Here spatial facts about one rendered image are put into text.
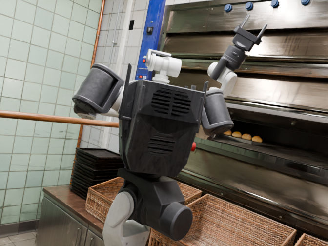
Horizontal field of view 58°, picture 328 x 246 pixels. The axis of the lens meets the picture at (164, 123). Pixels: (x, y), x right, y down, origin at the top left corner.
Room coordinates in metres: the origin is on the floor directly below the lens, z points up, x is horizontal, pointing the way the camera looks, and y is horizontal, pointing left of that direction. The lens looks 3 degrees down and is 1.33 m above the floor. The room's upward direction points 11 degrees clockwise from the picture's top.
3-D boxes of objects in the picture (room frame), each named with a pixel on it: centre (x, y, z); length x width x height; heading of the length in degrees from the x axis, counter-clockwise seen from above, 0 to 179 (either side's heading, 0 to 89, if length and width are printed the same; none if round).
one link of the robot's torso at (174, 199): (1.03, -0.02, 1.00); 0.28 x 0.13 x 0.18; 49
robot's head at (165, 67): (1.10, 0.03, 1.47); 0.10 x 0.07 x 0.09; 104
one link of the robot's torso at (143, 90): (1.04, 0.03, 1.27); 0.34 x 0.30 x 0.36; 104
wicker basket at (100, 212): (1.88, 0.04, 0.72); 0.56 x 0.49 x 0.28; 48
